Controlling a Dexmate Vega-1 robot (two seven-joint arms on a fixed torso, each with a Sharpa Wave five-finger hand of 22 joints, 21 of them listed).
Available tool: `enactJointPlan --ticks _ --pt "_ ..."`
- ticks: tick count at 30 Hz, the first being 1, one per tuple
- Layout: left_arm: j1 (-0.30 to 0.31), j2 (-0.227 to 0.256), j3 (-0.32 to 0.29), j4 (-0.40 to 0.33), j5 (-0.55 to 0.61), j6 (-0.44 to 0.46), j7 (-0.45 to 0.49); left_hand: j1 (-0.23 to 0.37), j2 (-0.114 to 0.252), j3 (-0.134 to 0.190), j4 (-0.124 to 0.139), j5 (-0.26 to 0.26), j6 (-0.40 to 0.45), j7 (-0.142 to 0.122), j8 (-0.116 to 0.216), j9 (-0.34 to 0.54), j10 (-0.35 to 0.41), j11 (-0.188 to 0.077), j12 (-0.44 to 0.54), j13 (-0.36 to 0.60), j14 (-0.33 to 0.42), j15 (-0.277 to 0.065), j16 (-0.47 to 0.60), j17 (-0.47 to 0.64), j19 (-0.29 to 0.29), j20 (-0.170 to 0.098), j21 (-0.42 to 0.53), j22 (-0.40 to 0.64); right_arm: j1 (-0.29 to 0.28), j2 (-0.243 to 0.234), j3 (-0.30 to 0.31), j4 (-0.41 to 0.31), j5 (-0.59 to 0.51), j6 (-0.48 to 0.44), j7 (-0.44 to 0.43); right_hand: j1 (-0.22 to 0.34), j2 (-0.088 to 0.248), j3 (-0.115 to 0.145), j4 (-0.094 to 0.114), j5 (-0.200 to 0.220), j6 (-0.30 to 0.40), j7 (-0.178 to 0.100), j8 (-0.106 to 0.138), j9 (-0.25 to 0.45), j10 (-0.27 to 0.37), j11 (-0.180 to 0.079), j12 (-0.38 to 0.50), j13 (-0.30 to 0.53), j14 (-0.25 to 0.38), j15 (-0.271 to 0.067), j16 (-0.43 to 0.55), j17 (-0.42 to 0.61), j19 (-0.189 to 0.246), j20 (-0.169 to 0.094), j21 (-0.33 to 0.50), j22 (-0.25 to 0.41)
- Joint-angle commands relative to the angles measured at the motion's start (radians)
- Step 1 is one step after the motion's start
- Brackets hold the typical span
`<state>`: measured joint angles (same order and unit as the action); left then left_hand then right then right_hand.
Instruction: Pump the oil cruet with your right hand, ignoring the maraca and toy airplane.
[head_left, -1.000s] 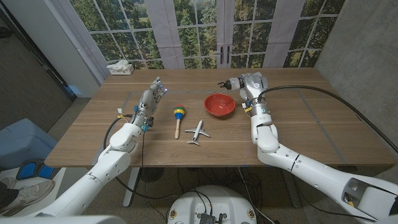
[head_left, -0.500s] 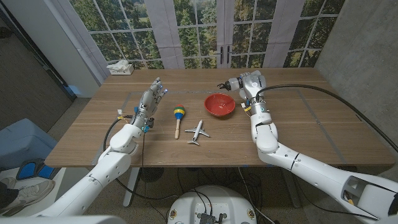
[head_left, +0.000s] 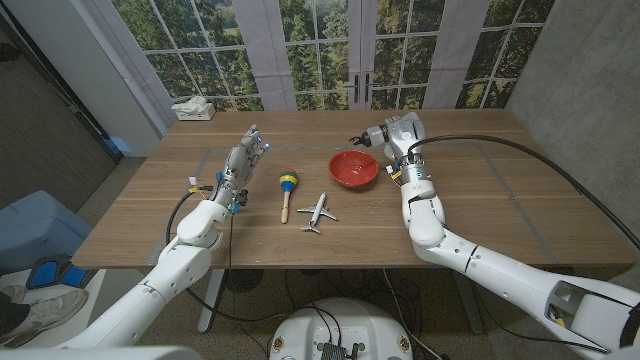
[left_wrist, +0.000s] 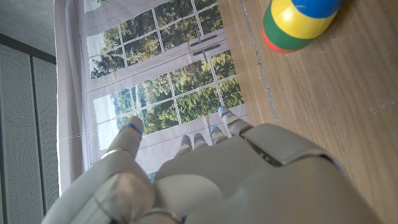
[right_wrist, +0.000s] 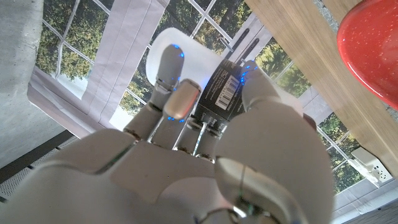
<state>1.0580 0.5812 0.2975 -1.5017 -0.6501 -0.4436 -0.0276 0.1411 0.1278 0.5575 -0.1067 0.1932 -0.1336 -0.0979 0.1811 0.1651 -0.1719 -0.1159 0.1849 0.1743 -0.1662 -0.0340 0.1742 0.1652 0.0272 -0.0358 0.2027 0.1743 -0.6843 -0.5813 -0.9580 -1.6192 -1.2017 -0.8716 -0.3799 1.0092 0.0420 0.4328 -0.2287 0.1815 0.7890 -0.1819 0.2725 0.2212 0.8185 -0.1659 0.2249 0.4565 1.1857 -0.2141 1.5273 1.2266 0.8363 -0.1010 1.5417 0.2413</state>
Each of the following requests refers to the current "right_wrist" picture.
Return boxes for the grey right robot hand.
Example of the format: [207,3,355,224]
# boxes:
[0,43,335,224]

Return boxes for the white oil cruet black pump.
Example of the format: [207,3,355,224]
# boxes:
[145,27,317,131]

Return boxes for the printed window backdrop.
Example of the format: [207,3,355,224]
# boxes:
[27,0,398,218]

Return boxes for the white tissue box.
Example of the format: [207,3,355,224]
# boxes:
[347,146,393,189]

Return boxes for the red bowl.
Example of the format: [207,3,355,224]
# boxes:
[336,0,398,110]

